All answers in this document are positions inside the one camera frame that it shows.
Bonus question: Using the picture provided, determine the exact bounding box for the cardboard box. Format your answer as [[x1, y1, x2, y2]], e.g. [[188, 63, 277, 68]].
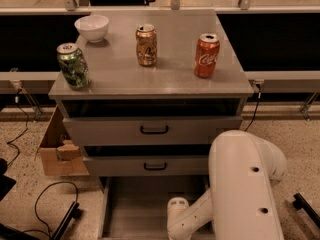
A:
[[39, 107, 88, 176]]

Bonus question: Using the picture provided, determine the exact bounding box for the black stand leg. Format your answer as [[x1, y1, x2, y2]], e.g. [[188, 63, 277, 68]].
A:
[[292, 193, 320, 229], [50, 201, 82, 240]]

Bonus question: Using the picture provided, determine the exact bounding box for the grey top drawer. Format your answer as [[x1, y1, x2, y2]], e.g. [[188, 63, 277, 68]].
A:
[[63, 116, 242, 146]]

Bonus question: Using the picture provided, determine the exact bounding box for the black right stand leg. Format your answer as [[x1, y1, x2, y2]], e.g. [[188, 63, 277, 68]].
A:
[[292, 193, 320, 229]]

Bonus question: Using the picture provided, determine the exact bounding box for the gold soda can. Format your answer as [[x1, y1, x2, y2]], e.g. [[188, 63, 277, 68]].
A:
[[136, 24, 157, 66]]

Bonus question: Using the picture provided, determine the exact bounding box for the black left stand leg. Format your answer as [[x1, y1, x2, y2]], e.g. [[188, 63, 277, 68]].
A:
[[50, 201, 82, 240]]

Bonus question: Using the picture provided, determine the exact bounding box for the black object left edge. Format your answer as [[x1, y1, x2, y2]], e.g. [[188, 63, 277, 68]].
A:
[[0, 158, 16, 201]]

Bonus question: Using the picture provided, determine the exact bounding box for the grey bottom drawer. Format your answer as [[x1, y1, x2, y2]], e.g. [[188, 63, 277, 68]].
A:
[[98, 176, 209, 240]]

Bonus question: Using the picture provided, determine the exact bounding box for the grey drawer cabinet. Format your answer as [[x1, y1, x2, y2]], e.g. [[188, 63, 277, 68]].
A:
[[48, 8, 255, 185]]

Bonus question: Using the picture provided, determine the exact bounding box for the green soda can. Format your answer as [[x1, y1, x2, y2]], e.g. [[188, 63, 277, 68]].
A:
[[57, 43, 90, 89]]

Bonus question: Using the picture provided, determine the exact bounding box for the red Coca-Cola can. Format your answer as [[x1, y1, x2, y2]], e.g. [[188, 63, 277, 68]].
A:
[[194, 33, 220, 78]]

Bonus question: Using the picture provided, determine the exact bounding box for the black floor cable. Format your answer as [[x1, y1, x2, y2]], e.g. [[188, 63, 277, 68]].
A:
[[19, 180, 80, 237]]

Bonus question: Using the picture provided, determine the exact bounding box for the grey middle drawer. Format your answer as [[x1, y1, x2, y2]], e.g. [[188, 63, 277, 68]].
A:
[[83, 155, 208, 177]]

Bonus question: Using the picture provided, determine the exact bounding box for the black right cable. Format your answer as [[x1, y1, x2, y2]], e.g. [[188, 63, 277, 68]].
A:
[[243, 89, 263, 133]]

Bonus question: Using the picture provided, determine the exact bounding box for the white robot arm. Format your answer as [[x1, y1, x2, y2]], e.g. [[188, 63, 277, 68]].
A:
[[167, 130, 287, 240]]

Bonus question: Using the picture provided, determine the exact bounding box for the metal railing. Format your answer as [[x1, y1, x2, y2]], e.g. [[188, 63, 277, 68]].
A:
[[0, 0, 320, 16]]

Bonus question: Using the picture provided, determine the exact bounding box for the grey drawer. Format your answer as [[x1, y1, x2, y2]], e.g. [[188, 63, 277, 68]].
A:
[[98, 176, 209, 240], [83, 155, 208, 177], [63, 116, 242, 146]]

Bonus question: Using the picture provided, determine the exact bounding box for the black left wall cable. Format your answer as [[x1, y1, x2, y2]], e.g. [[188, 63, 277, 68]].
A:
[[6, 88, 30, 167]]

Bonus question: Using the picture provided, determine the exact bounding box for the white bowl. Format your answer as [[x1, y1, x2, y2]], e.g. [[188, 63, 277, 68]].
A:
[[74, 15, 109, 43]]

